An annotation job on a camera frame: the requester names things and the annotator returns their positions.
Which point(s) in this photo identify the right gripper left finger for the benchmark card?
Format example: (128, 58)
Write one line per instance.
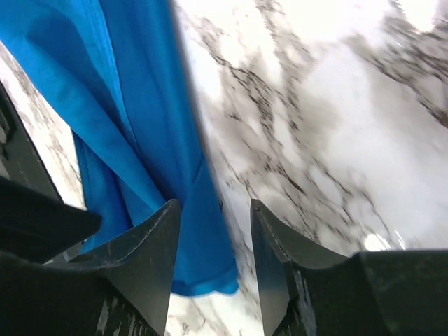
(119, 288)

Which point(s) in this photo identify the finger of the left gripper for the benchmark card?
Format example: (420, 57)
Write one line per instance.
(37, 228)

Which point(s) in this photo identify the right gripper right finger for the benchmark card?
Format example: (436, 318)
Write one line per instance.
(306, 289)

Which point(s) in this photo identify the blue satin napkin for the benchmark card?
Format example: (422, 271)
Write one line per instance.
(113, 72)

